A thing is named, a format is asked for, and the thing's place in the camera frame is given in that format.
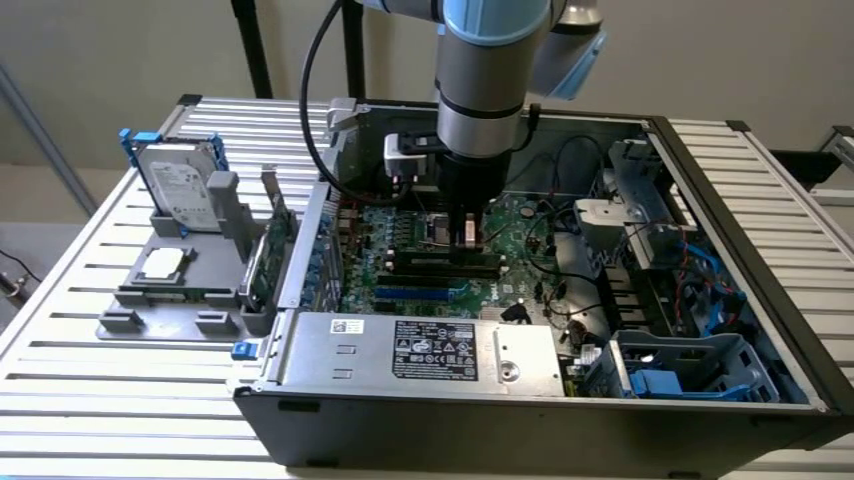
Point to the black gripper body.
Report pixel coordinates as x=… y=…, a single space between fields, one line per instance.
x=470 y=180

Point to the green RAM stick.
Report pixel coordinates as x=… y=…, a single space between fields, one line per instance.
x=444 y=260

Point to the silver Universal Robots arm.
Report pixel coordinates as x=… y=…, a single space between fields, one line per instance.
x=481 y=65

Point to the black RAM slot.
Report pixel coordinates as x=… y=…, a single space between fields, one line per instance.
x=437 y=276
x=441 y=268

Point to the blue expansion slot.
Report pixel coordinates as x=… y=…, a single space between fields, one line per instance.
x=414 y=292

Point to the CPU socket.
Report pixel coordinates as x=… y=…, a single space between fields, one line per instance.
x=436 y=226

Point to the green motherboard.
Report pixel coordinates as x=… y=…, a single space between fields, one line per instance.
x=441 y=260

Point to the open black PC case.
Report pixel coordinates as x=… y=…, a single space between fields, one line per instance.
x=528 y=310

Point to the silver drive cage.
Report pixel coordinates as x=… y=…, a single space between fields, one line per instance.
x=634 y=210

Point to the silver power supply unit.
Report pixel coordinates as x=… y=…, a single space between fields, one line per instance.
x=414 y=352

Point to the green graphics card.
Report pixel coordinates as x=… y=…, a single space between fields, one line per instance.
x=268 y=255

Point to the blue case latch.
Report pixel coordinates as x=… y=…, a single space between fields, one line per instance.
x=245 y=349

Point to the grey parts rack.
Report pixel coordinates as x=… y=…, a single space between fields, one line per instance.
x=194 y=270

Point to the grey and blue disk bay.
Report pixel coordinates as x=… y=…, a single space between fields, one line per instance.
x=688 y=362

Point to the CPU with silver lid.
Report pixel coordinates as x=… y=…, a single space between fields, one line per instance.
x=163 y=263

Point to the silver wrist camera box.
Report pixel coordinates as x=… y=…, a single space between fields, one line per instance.
x=409 y=155

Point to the black stand post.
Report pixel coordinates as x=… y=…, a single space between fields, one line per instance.
x=354 y=55
x=257 y=47

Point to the hard disk in blue bracket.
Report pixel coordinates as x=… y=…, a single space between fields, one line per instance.
x=175 y=180

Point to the aluminium frame profile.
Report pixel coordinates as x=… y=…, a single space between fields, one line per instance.
x=837 y=150

